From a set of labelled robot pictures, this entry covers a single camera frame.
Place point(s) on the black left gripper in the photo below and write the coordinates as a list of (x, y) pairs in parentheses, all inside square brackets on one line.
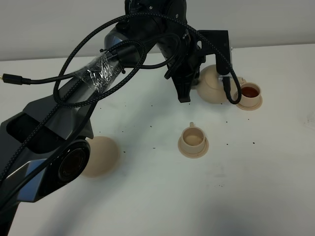
[(184, 69)]

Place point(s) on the beige clay teapot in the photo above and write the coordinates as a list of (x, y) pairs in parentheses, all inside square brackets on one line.
[(210, 86)]

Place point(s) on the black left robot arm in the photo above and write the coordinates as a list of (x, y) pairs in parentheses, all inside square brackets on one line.
[(45, 146)]

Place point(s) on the beige teapot saucer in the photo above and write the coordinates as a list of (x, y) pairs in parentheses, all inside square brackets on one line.
[(104, 157)]

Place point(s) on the beige near teacup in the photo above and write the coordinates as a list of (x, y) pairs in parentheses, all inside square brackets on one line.
[(193, 135)]

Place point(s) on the beige teacup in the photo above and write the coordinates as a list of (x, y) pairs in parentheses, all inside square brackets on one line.
[(250, 89), (193, 135)]

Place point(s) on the beige far teacup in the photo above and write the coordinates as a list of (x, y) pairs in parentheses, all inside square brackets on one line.
[(250, 89)]

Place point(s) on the beige far cup saucer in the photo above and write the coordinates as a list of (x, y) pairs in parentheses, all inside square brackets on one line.
[(250, 103)]

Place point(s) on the beige cup saucer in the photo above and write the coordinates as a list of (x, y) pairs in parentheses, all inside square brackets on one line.
[(193, 151), (250, 103)]

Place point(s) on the beige near cup saucer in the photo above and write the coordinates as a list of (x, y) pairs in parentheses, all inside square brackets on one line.
[(193, 151)]

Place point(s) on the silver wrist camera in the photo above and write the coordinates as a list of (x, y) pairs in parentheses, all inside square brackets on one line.
[(222, 68)]

